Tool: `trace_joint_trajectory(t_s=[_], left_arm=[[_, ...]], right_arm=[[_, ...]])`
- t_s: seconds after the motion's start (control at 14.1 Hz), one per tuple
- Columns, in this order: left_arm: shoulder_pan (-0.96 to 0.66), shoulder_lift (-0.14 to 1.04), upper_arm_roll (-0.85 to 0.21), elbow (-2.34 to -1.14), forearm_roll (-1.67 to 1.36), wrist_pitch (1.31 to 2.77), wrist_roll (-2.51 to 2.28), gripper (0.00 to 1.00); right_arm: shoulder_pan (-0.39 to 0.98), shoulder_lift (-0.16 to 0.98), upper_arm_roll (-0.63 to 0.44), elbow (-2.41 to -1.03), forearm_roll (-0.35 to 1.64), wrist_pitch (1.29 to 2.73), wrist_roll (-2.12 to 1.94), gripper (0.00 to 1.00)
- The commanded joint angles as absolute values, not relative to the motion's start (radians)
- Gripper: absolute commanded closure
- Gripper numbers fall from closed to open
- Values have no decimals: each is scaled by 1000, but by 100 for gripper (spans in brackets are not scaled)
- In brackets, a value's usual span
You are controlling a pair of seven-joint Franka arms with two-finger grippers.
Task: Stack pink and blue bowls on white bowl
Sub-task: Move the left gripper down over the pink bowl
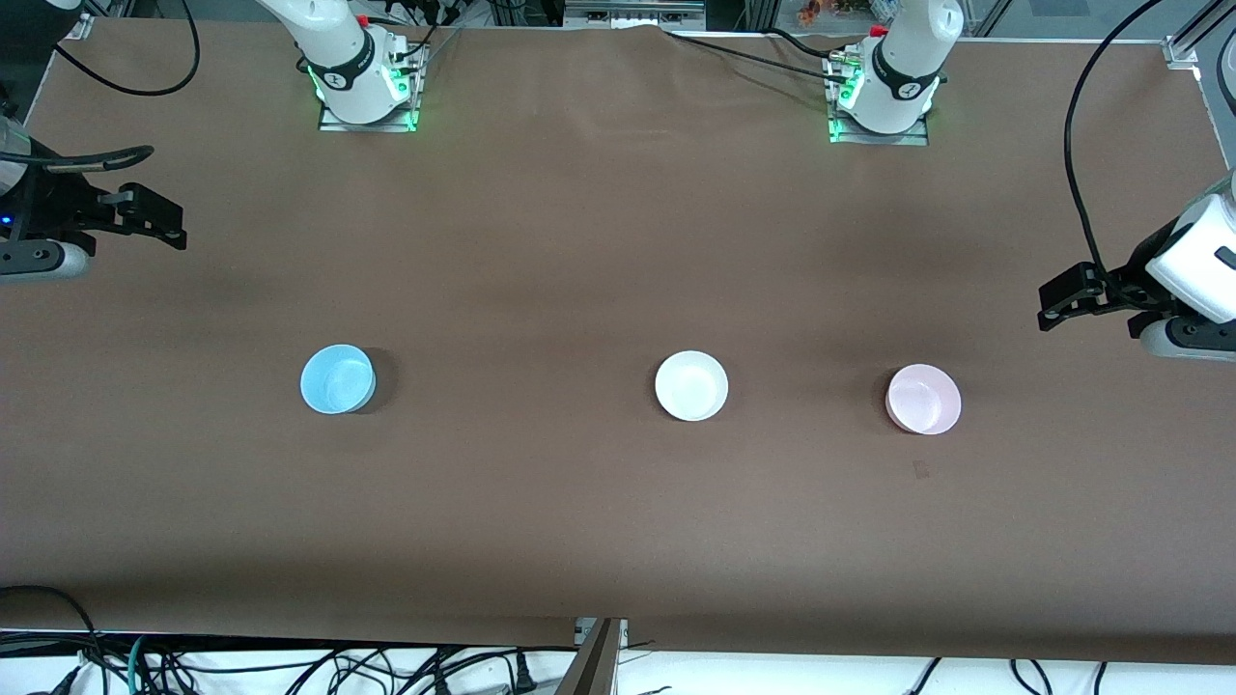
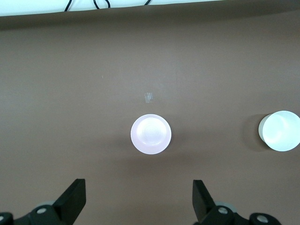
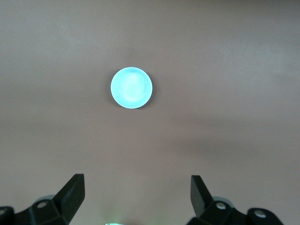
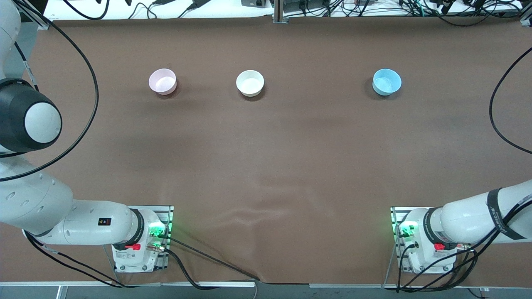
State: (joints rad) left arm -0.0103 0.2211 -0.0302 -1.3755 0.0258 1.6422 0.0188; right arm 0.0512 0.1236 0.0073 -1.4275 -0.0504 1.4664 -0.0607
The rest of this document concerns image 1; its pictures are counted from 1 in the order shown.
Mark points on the brown table cover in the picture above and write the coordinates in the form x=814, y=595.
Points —
x=579, y=241

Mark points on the pink bowl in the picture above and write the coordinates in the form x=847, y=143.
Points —
x=923, y=399

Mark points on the black power plug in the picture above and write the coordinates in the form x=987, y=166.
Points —
x=524, y=676

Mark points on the grey power strip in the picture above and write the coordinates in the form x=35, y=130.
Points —
x=632, y=12

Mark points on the aluminium corner profile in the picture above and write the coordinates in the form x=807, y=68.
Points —
x=1193, y=34

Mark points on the white bowl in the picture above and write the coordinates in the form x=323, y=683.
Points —
x=691, y=385

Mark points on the small aluminium corner bracket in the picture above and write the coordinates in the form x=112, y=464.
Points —
x=82, y=26

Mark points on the blue bowl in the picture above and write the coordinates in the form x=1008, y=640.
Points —
x=336, y=379

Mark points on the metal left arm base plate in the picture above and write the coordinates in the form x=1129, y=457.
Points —
x=917, y=138

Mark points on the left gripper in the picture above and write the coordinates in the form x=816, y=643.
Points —
x=1132, y=277

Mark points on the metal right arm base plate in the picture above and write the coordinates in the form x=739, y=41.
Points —
x=333, y=124

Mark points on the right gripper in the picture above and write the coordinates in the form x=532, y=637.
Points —
x=50, y=208

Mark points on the orange object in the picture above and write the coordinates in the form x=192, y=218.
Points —
x=819, y=10

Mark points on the aluminium frame post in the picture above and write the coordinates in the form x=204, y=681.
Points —
x=594, y=666

